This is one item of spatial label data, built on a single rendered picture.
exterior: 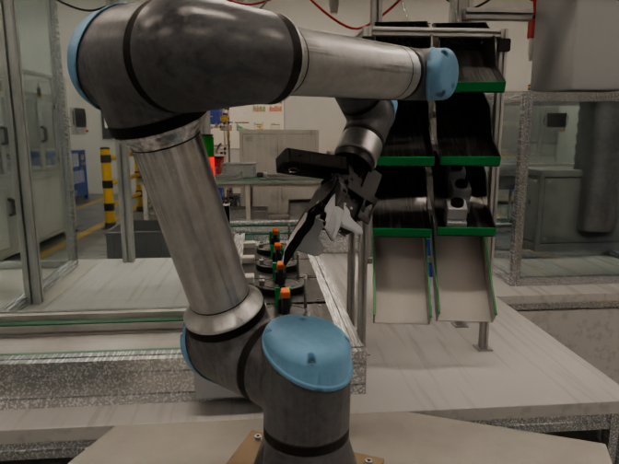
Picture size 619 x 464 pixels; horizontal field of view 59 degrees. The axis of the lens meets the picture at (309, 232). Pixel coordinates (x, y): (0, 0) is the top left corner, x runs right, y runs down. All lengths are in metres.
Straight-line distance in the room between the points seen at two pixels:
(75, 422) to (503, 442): 0.83
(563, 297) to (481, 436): 1.05
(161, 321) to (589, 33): 1.72
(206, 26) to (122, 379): 0.86
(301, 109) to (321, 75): 11.16
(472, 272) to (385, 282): 0.22
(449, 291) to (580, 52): 1.16
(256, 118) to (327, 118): 1.49
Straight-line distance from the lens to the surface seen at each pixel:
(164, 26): 0.56
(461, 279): 1.39
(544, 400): 1.32
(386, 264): 1.36
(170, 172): 0.66
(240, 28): 0.55
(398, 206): 1.36
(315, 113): 11.79
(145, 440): 1.13
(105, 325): 1.50
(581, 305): 2.17
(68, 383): 1.27
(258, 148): 8.60
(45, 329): 1.55
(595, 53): 2.26
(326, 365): 0.68
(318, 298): 1.51
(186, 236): 0.69
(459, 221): 1.29
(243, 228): 2.74
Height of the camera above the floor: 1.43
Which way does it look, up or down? 11 degrees down
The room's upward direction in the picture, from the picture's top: straight up
